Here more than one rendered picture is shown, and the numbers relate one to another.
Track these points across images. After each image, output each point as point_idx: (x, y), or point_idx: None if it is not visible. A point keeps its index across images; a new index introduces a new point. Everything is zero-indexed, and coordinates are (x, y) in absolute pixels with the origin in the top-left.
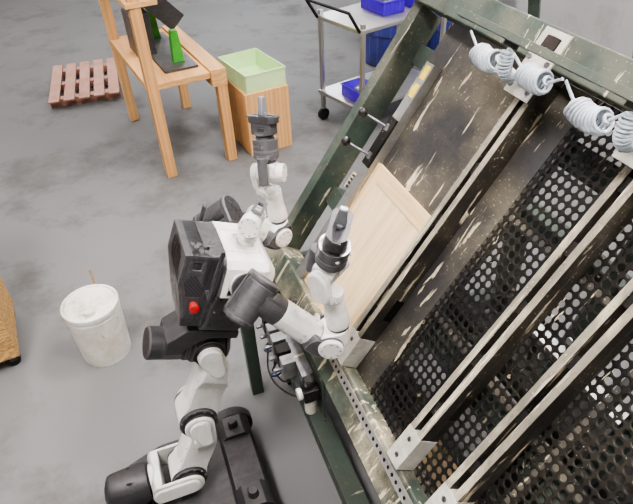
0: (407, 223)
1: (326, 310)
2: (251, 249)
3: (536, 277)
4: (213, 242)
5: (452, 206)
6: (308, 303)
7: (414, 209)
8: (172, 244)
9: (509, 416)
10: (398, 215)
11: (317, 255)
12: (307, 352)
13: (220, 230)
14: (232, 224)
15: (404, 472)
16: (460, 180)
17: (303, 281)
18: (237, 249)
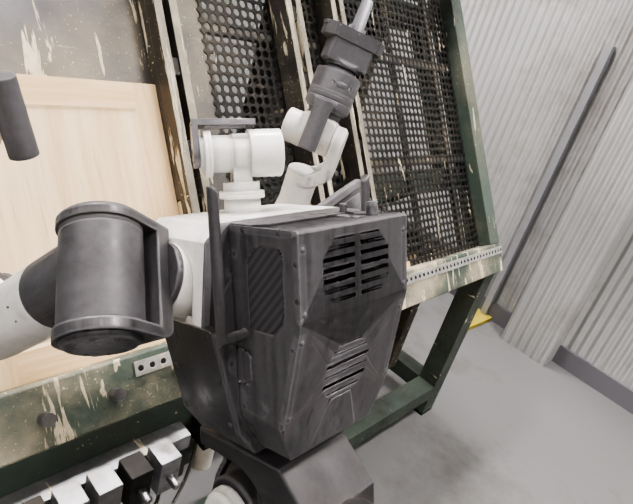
0: (106, 115)
1: (310, 198)
2: (261, 208)
3: (296, 48)
4: (308, 213)
5: (180, 38)
6: (80, 377)
7: (99, 89)
8: (328, 285)
9: (358, 152)
10: (78, 117)
11: (349, 97)
12: (157, 413)
13: (245, 217)
14: (191, 219)
15: None
16: (160, 3)
17: None
18: (286, 209)
